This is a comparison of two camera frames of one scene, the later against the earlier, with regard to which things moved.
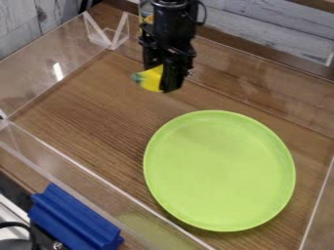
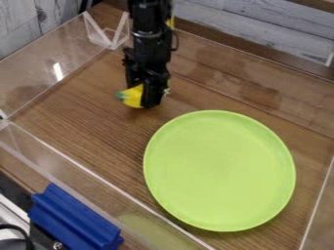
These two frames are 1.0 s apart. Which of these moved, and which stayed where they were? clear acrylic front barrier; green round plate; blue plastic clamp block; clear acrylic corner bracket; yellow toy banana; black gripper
Moved: black gripper; yellow toy banana
Stayed: green round plate; clear acrylic front barrier; clear acrylic corner bracket; blue plastic clamp block
